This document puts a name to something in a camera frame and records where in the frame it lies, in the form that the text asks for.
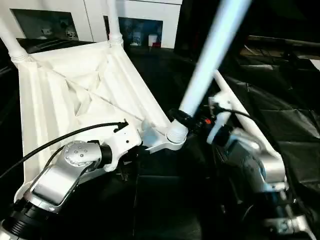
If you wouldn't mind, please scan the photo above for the white plastic table leg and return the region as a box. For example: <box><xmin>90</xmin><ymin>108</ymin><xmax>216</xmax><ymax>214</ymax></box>
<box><xmin>105</xmin><ymin>0</ymin><xmax>125</xmax><ymax>49</ymax></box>
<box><xmin>165</xmin><ymin>0</ymin><xmax>254</xmax><ymax>145</ymax></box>
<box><xmin>213</xmin><ymin>69</ymin><xmax>280</xmax><ymax>158</ymax></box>
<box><xmin>0</xmin><ymin>14</ymin><xmax>31</xmax><ymax>64</ymax></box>

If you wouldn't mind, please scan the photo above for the white plastic table top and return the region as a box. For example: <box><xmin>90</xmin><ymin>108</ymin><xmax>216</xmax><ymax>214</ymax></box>
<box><xmin>13</xmin><ymin>40</ymin><xmax>189</xmax><ymax>204</ymax></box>

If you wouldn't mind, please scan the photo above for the black work mat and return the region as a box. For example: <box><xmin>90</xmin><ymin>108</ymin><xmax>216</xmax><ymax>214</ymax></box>
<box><xmin>0</xmin><ymin>37</ymin><xmax>320</xmax><ymax>240</ymax></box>

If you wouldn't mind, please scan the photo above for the small white cup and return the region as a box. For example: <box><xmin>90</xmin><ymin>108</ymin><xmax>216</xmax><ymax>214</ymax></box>
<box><xmin>148</xmin><ymin>34</ymin><xmax>159</xmax><ymax>48</ymax></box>

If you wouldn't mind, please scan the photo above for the white blue patterned jar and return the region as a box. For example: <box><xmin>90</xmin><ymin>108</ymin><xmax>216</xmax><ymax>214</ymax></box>
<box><xmin>131</xmin><ymin>31</ymin><xmax>142</xmax><ymax>47</ymax></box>

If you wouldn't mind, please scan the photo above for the black cabinet with gold label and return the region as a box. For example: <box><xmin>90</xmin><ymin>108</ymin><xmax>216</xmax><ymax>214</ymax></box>
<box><xmin>174</xmin><ymin>0</ymin><xmax>320</xmax><ymax>51</ymax></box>

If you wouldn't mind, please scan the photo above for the white display cabinet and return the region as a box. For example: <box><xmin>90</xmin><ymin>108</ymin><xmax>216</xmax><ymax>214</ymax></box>
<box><xmin>0</xmin><ymin>0</ymin><xmax>183</xmax><ymax>50</ymax></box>

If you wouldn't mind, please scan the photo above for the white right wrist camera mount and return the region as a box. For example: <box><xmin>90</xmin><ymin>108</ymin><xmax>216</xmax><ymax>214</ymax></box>
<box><xmin>206</xmin><ymin>89</ymin><xmax>236</xmax><ymax>145</ymax></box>

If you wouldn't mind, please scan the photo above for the black left wrist camera cable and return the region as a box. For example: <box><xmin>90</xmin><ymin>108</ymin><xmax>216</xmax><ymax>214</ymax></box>
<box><xmin>0</xmin><ymin>120</ymin><xmax>126</xmax><ymax>180</ymax></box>

